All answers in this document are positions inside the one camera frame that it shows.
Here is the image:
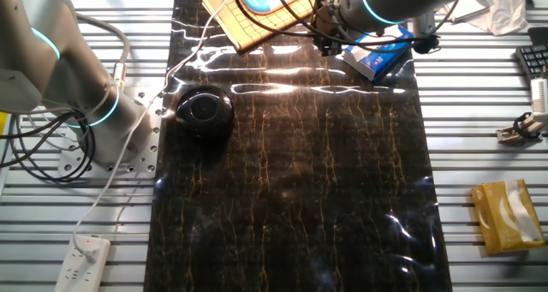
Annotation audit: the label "yellow tissue box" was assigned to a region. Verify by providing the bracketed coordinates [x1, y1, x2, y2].
[470, 179, 548, 256]

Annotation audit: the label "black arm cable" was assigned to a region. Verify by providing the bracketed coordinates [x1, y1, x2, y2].
[229, 0, 462, 56]

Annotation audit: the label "wooden grid board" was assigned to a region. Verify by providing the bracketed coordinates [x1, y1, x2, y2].
[197, 0, 320, 56]

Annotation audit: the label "blue tissue box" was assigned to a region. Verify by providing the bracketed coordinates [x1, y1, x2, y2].
[342, 24, 415, 83]

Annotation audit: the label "black small box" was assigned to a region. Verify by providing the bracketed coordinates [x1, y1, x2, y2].
[527, 26, 548, 47]

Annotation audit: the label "black cable bundle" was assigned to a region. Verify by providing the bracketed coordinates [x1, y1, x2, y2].
[0, 110, 97, 184]

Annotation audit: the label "grey flat device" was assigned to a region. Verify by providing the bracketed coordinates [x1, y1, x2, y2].
[443, 0, 493, 26]

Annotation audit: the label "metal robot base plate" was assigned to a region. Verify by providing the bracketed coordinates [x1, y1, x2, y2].
[57, 86, 164, 180]

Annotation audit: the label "white power strip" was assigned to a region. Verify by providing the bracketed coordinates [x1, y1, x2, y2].
[54, 235, 112, 292]

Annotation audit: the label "black keyboard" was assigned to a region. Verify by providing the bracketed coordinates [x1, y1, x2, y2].
[515, 43, 548, 80]

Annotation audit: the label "white plastic bag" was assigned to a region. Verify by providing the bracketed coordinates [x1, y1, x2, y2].
[466, 0, 530, 37]

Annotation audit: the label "black marble pattern mat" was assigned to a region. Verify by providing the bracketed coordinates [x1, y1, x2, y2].
[143, 0, 454, 292]

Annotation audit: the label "white lamp cable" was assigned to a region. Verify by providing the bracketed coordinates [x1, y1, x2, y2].
[71, 0, 235, 264]

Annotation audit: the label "black round bowl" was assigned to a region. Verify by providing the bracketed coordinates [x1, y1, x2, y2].
[174, 85, 235, 140]

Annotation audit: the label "thick grey robot cable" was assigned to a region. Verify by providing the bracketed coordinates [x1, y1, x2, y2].
[75, 13, 132, 92]

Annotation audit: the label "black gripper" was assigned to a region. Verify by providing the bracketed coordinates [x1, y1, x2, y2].
[313, 3, 344, 57]

